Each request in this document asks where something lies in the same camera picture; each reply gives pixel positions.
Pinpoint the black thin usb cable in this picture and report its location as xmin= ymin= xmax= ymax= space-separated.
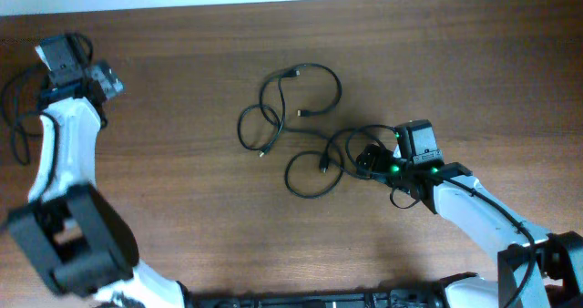
xmin=236 ymin=75 xmax=288 ymax=158

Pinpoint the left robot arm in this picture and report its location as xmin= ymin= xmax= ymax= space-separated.
xmin=6 ymin=33 xmax=192 ymax=307

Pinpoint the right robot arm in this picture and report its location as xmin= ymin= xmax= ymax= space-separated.
xmin=351 ymin=119 xmax=582 ymax=307

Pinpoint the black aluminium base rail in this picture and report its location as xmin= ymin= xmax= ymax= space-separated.
xmin=185 ymin=272 xmax=478 ymax=308

